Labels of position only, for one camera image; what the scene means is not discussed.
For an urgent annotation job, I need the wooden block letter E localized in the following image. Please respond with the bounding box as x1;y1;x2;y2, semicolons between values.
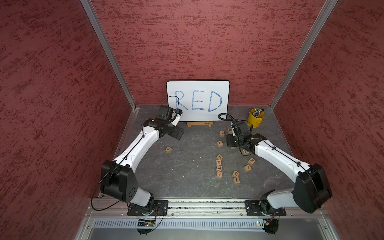
232;171;240;178

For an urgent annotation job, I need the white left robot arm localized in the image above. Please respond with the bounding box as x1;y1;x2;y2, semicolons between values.
98;106;184;216

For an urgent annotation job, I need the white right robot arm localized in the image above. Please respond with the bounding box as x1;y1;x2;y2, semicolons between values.
226;121;333;216

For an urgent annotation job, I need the wooden block letter F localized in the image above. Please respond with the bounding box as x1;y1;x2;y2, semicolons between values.
217;141;224;148

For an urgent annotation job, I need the wooden block letter M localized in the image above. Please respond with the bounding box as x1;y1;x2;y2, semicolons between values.
248;158;256;165

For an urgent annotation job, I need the wooden block letter X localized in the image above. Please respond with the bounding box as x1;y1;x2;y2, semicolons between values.
244;165;252;173

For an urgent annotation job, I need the wooden block letter L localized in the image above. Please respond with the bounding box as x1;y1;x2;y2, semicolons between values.
216;165;223;172

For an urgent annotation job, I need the wooden whiteboard stand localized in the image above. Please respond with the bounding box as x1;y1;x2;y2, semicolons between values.
187;122;213;128

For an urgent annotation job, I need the yellow pencil cup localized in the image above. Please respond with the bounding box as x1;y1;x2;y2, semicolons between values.
247;108;265;128

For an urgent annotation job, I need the whiteboard with RED text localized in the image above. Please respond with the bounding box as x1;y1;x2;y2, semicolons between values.
166;80;230;122

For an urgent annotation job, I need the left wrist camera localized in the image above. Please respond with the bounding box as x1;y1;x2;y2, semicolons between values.
171;109;183;127

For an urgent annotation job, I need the black corrugated cable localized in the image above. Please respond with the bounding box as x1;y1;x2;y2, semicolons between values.
217;113;241;136

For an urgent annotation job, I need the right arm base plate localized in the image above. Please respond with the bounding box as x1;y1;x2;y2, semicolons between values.
245;200;287;217

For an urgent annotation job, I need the aluminium front rail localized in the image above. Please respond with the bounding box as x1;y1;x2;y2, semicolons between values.
85;198;330;219

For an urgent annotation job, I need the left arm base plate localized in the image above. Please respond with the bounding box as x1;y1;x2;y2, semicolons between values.
127;200;169;217

